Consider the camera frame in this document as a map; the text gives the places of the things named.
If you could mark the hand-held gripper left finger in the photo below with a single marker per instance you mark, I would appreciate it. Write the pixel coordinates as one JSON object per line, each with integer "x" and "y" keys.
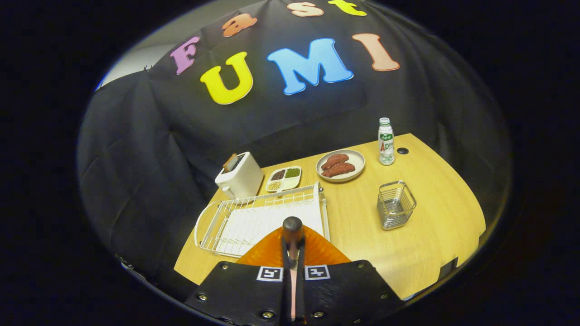
{"x": 240, "y": 290}

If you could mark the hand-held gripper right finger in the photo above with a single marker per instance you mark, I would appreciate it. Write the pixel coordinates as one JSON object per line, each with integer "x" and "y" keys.
{"x": 344, "y": 290}

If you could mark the beige round food plate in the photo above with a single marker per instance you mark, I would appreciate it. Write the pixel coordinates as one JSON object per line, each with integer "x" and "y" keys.
{"x": 355, "y": 160}

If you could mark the white toaster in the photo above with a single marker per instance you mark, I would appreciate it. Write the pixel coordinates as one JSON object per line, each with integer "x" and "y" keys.
{"x": 242, "y": 179}

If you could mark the white divided snack tray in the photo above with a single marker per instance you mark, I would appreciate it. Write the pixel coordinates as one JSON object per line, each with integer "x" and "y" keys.
{"x": 283, "y": 179}

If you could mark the red-brown sausage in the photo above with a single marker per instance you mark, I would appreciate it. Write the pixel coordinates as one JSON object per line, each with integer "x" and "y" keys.
{"x": 335, "y": 160}
{"x": 340, "y": 170}

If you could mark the toast bread slice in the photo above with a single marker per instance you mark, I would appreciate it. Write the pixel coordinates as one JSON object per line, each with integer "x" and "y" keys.
{"x": 230, "y": 163}

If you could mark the white green-label drink bottle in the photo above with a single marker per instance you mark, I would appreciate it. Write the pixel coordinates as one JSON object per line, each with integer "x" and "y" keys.
{"x": 386, "y": 145}

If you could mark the black backdrop cloth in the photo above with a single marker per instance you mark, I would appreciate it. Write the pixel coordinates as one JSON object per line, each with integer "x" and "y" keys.
{"x": 149, "y": 149}

